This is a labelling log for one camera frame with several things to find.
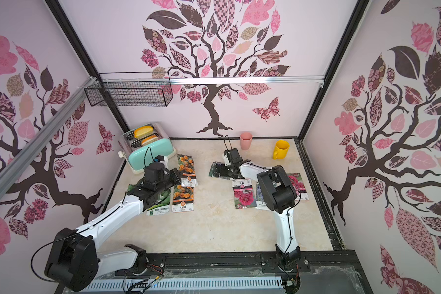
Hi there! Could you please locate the black wire basket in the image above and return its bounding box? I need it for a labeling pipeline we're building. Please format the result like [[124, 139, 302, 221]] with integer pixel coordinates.
[[85, 69, 174, 107]]

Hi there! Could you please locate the pink flower packet right edge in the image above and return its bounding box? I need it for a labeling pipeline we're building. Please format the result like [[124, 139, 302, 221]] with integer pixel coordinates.
[[287, 173, 309, 201]]

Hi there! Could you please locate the pink flower seed packet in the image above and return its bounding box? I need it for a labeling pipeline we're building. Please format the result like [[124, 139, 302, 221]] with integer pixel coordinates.
[[232, 179, 256, 209]]

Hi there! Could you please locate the toast slice rear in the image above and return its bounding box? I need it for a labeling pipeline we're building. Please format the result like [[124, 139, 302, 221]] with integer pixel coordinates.
[[134, 126, 154, 139]]

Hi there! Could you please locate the aluminium rail wall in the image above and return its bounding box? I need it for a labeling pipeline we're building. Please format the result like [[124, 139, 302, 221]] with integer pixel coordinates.
[[0, 77, 98, 199], [97, 75, 325, 88]]

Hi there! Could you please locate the lavender seed packet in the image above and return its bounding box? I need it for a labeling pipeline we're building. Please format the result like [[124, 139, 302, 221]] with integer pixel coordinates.
[[254, 184, 269, 211], [208, 162, 235, 180]]

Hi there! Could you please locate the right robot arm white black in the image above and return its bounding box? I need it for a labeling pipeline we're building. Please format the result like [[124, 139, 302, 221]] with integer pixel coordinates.
[[209, 148, 301, 266]]

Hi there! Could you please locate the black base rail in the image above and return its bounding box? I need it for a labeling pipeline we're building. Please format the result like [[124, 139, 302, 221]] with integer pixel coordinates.
[[91, 251, 373, 294]]

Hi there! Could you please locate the green plant seed packet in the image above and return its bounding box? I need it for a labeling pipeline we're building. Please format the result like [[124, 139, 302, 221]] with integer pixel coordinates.
[[126, 185, 143, 198]]

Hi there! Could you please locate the mint green toaster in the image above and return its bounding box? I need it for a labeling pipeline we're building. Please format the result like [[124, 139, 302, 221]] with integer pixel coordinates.
[[118, 122, 176, 175]]

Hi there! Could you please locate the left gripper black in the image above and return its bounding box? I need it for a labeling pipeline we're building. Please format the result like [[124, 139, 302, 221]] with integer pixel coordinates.
[[155, 168, 183, 194]]

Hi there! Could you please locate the marigold seed packet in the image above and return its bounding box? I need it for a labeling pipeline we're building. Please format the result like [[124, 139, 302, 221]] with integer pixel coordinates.
[[171, 184, 194, 213], [177, 154, 198, 187]]

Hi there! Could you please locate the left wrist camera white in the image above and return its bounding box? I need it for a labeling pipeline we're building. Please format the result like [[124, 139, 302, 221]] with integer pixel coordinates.
[[154, 156, 169, 168]]

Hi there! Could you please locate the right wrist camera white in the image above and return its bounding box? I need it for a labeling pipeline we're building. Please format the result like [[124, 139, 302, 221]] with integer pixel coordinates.
[[223, 150, 232, 166]]

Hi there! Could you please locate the aluminium rail left wall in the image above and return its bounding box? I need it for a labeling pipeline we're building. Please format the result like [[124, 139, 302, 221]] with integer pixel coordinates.
[[0, 77, 98, 199]]

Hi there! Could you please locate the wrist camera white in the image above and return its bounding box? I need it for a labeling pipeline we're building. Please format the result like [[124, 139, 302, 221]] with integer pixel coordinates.
[[223, 150, 232, 166], [154, 156, 169, 168]]

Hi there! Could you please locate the yellow mug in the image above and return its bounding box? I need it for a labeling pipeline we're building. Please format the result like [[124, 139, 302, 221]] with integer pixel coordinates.
[[273, 140, 290, 160]]

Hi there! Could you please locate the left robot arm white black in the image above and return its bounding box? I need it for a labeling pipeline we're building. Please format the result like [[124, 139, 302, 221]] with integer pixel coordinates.
[[44, 162, 181, 292]]

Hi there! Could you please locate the toast slice front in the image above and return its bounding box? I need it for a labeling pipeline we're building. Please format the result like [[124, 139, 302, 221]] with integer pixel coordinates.
[[141, 135, 159, 147]]

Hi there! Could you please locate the toast slice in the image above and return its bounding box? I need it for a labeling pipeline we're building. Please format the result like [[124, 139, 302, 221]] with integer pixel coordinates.
[[141, 135, 159, 147], [134, 126, 154, 139]]

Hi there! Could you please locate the pink cup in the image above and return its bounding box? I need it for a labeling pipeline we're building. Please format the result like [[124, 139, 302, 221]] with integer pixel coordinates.
[[240, 132, 253, 151]]

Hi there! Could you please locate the aluminium rail back wall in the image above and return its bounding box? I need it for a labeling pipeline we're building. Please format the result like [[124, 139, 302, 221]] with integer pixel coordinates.
[[97, 75, 325, 88]]

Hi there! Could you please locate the white vented cable duct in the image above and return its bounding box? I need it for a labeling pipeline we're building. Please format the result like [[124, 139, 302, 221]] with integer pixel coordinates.
[[81, 276, 283, 294]]

